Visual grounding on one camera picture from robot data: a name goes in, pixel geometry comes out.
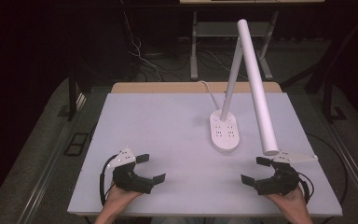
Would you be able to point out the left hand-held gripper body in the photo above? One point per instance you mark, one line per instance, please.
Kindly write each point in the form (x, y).
(127, 180)

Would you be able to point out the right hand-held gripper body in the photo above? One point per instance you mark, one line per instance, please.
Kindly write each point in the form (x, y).
(281, 183)

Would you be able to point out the person's left hand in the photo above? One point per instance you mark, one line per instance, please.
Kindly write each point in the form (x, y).
(118, 197)

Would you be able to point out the person's right hand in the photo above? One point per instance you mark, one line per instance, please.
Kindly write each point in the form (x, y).
(290, 202)

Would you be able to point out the white table mat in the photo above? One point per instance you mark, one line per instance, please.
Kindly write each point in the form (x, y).
(174, 140)

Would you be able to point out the white desk lamp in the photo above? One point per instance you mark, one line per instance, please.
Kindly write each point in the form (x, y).
(256, 87)

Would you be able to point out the dark stand leg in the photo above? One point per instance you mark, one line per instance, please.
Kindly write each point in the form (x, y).
(73, 93)

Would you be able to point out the dark tripod stand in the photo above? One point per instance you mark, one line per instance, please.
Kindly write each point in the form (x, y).
(332, 71)

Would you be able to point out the grey metal stand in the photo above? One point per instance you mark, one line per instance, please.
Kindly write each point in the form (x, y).
(230, 29)

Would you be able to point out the black frame on floor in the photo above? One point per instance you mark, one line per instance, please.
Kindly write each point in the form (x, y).
(76, 144)

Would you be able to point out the metal floor rail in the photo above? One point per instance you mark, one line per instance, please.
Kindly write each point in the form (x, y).
(351, 168)
(43, 177)

